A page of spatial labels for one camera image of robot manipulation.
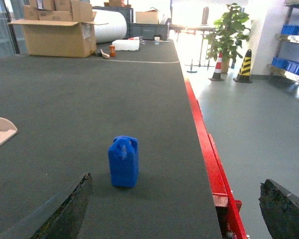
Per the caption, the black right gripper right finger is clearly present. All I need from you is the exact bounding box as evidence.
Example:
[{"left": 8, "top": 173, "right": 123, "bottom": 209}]
[{"left": 259, "top": 179, "right": 299, "bottom": 239}]

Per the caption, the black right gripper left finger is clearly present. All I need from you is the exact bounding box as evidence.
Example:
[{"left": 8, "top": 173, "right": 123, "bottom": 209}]
[{"left": 0, "top": 173, "right": 93, "bottom": 239}]

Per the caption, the blue plastic block part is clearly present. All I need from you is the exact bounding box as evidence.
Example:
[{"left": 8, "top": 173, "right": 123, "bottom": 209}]
[{"left": 108, "top": 135, "right": 139, "bottom": 188}]

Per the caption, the stainless steel shelf rack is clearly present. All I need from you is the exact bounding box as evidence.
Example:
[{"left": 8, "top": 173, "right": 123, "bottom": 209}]
[{"left": 267, "top": 0, "right": 299, "bottom": 84}]

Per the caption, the yellow black traffic cone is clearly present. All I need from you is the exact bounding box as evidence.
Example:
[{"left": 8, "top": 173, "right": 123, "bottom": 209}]
[{"left": 233, "top": 49, "right": 252, "bottom": 83}]

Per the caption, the red white traffic cone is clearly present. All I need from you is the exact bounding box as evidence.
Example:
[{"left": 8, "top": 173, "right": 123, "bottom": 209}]
[{"left": 209, "top": 52, "right": 224, "bottom": 81}]

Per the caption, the orange small can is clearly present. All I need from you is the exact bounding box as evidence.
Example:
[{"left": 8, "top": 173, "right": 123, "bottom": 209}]
[{"left": 109, "top": 45, "right": 116, "bottom": 57}]

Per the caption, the large open cardboard box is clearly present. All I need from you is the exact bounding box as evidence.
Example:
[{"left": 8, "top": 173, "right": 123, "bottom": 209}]
[{"left": 11, "top": 0, "right": 108, "bottom": 58}]

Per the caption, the white foam block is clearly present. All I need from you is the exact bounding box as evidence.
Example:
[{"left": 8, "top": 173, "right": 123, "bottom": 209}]
[{"left": 112, "top": 39, "right": 140, "bottom": 51}]

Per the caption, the potted green plant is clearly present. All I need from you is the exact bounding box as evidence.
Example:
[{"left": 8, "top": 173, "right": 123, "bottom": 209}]
[{"left": 206, "top": 2, "right": 251, "bottom": 73}]

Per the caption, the white foam roll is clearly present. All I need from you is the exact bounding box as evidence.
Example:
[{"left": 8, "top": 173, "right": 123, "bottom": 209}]
[{"left": 93, "top": 9, "right": 127, "bottom": 44}]

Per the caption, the paper cup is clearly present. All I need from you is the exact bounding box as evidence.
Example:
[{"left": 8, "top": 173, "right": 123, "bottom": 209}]
[{"left": 154, "top": 36, "right": 160, "bottom": 45}]

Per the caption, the grey plastic crate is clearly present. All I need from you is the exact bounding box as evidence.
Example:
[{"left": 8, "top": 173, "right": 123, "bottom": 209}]
[{"left": 129, "top": 23, "right": 168, "bottom": 40}]

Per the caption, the red metal table frame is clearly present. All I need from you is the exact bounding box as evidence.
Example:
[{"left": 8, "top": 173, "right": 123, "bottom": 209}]
[{"left": 184, "top": 78, "right": 249, "bottom": 239}]

